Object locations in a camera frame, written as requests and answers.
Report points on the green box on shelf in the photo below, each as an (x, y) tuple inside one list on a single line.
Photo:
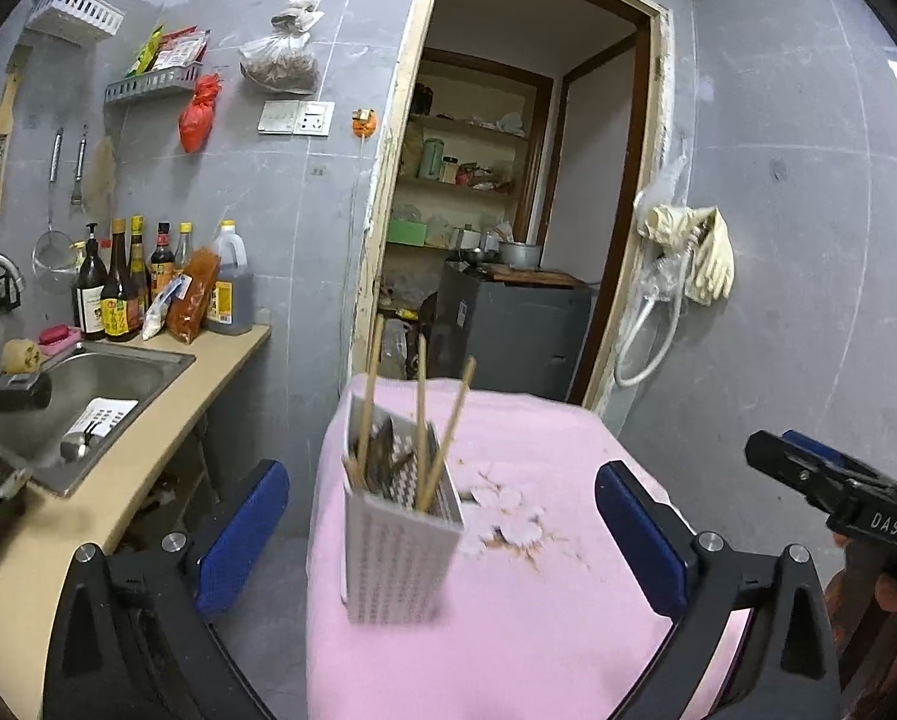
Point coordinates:
[(403, 232)]

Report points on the wall switch plate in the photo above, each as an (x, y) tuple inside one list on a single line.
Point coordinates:
[(296, 118)]

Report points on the hanging metal strainer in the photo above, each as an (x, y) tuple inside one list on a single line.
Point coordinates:
[(53, 254)]

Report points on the green jar on shelf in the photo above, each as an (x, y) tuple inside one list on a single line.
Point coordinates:
[(431, 165)]

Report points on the white wall basket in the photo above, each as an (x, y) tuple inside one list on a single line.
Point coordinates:
[(78, 22)]

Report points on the metal pot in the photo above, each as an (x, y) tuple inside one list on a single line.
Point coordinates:
[(520, 255)]

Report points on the dark soy sauce bottle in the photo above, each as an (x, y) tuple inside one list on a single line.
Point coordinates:
[(120, 304)]

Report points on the grey cabinet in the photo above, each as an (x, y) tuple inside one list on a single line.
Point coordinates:
[(525, 338)]

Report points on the person's right hand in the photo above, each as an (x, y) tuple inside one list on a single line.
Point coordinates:
[(861, 601)]

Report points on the large oil jug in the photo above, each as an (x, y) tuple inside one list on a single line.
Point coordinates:
[(231, 305)]

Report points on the orange snack pouch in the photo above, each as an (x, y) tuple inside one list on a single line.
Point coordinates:
[(189, 308)]

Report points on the steel sink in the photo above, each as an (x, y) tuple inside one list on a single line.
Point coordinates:
[(97, 391)]

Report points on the white perforated utensil holder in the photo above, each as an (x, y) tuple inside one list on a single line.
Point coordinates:
[(395, 559)]

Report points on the orange wall hook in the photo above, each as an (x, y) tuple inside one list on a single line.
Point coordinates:
[(364, 122)]

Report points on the metal faucet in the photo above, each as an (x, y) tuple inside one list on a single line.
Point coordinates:
[(12, 284)]

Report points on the pink floral cloth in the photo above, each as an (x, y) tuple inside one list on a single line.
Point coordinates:
[(540, 616)]

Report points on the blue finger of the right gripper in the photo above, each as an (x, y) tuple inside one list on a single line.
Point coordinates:
[(833, 456), (821, 484)]

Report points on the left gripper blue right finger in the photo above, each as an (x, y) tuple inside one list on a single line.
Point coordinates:
[(650, 536)]

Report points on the silver fork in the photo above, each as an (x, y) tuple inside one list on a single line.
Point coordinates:
[(381, 464)]

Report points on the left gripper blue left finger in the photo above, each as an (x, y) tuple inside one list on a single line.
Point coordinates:
[(228, 543)]

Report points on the cream rubber gloves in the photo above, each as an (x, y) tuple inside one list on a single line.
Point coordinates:
[(701, 239)]

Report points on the grey wall shelf rack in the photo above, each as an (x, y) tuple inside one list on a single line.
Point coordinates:
[(152, 85)]

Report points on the hanging bag of dried goods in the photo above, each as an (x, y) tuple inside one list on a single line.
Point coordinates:
[(281, 63)]

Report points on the red plastic bag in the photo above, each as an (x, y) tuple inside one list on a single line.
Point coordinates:
[(196, 120)]

